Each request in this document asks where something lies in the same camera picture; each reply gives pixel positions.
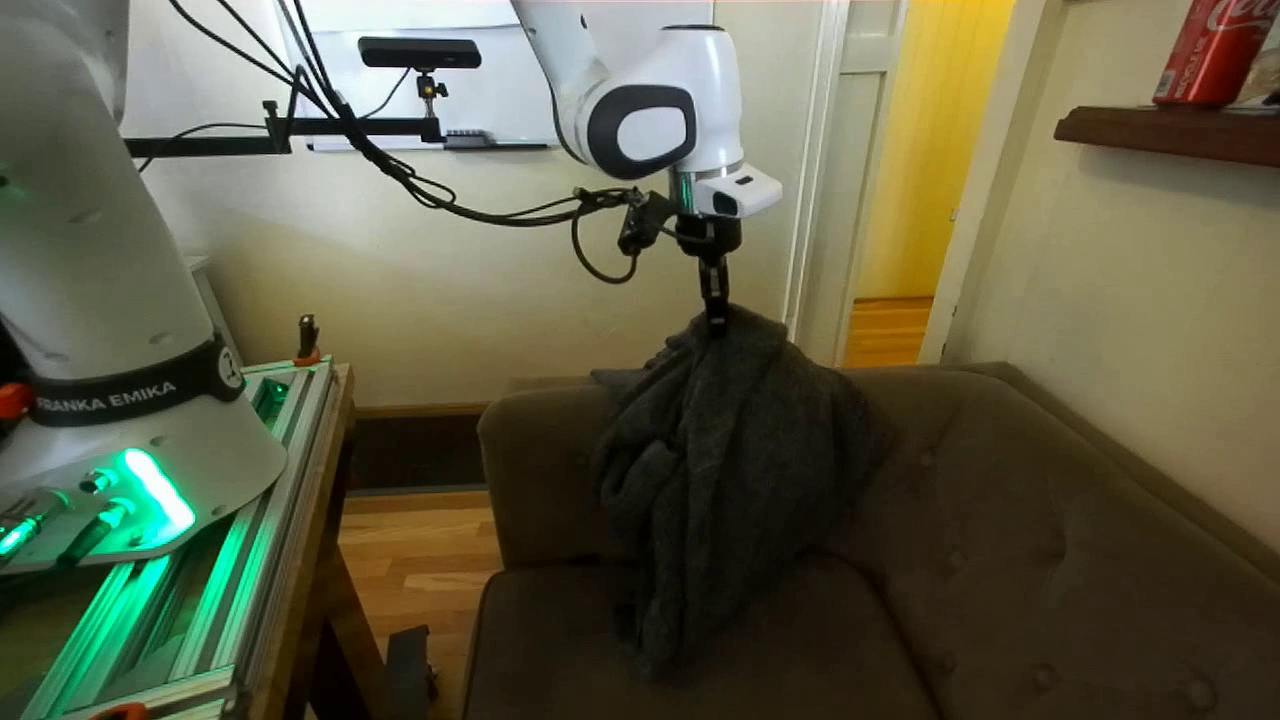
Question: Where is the dark wall baseboard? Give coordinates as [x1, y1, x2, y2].
[350, 404, 490, 493]

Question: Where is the brown upholstered chair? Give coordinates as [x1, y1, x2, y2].
[460, 355, 1280, 720]

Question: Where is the black camera mounting bar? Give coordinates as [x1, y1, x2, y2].
[115, 98, 447, 162]

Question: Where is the aluminium frame robot table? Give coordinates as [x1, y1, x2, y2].
[0, 355, 394, 720]

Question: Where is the white wall whiteboard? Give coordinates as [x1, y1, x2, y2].
[274, 0, 716, 156]

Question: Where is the dark wooden wall shelf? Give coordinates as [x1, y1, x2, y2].
[1053, 103, 1280, 171]

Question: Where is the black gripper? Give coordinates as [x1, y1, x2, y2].
[671, 209, 744, 336]

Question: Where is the black stereo camera bar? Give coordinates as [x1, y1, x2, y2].
[358, 34, 483, 72]

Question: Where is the red button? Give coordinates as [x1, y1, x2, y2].
[0, 381, 35, 433]

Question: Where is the dark grey knitted blanket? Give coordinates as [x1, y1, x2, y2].
[583, 305, 897, 685]

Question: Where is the red can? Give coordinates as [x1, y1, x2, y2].
[1153, 0, 1280, 111]

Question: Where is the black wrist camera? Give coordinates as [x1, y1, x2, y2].
[614, 188, 681, 262]

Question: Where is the black cable bundle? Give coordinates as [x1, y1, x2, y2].
[166, 0, 648, 291]

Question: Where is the black table foot bracket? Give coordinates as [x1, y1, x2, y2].
[382, 619, 440, 720]

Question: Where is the white door frame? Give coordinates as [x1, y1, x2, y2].
[778, 0, 1071, 371]

